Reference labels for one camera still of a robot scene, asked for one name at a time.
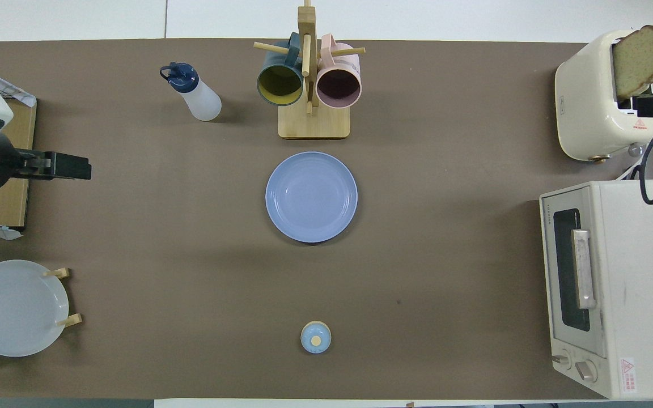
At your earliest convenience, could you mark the grey plate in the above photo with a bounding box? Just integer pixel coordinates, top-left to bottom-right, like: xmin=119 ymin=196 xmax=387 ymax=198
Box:
xmin=0 ymin=260 xmax=70 ymax=358

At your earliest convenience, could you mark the cream two-slot toaster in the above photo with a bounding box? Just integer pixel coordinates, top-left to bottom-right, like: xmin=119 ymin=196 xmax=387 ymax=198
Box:
xmin=554 ymin=29 xmax=653 ymax=163

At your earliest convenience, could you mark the toasted bread slice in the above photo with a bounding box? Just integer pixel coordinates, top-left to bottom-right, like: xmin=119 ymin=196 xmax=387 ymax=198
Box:
xmin=612 ymin=25 xmax=653 ymax=101

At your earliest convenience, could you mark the wooden mug tree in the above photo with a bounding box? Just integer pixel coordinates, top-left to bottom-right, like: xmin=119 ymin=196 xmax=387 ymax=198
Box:
xmin=253 ymin=0 xmax=366 ymax=140

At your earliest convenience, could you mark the small blue bell wooden knob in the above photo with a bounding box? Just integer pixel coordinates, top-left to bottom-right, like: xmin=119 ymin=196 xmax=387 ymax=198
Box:
xmin=300 ymin=321 xmax=332 ymax=354

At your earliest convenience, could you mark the wooden plate rack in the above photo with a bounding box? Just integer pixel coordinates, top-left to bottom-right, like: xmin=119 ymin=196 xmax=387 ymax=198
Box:
xmin=0 ymin=267 xmax=83 ymax=356

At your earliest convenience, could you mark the blue round plate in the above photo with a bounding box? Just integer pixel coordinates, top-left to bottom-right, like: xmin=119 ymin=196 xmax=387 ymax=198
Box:
xmin=265 ymin=151 xmax=358 ymax=244

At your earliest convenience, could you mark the white toaster oven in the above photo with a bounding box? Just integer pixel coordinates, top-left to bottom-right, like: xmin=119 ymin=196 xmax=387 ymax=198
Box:
xmin=539 ymin=180 xmax=653 ymax=400

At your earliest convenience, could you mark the pink mug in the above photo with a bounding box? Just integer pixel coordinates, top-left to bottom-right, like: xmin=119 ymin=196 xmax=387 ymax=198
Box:
xmin=316 ymin=33 xmax=362 ymax=110

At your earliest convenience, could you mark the brown table mat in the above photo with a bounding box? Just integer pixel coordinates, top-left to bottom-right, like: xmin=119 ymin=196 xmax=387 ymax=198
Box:
xmin=0 ymin=38 xmax=653 ymax=400

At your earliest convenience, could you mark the dark teal mug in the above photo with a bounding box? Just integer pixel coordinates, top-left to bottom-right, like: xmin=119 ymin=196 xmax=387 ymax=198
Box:
xmin=256 ymin=32 xmax=304 ymax=107

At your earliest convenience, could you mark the clear squeeze bottle blue cap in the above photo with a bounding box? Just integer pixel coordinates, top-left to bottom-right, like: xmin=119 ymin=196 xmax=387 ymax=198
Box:
xmin=160 ymin=62 xmax=222 ymax=122

